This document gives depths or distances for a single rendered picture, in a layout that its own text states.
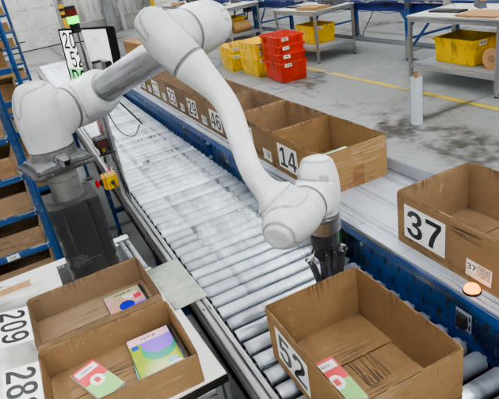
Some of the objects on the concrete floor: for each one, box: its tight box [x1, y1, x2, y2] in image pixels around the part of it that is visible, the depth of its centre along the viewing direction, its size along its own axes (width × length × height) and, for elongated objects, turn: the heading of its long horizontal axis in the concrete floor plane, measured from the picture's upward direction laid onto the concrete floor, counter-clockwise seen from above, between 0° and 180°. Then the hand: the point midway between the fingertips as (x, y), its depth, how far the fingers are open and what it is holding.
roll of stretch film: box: [410, 71, 423, 125], centre depth 479 cm, size 11×11×50 cm
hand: (330, 291), depth 143 cm, fingers closed, pressing on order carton
